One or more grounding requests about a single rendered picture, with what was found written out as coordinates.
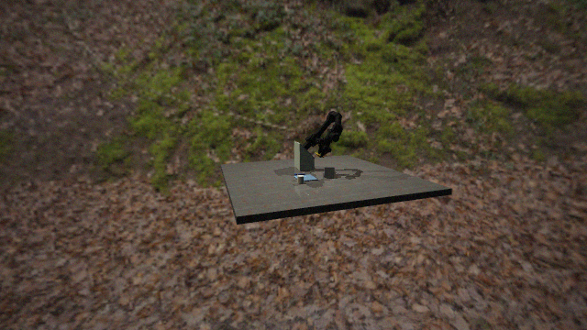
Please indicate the light blue square mat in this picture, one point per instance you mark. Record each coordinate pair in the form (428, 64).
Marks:
(309, 177)

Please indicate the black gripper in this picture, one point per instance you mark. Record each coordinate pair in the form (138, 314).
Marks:
(324, 149)

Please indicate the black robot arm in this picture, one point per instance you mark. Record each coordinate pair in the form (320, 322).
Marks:
(333, 133)

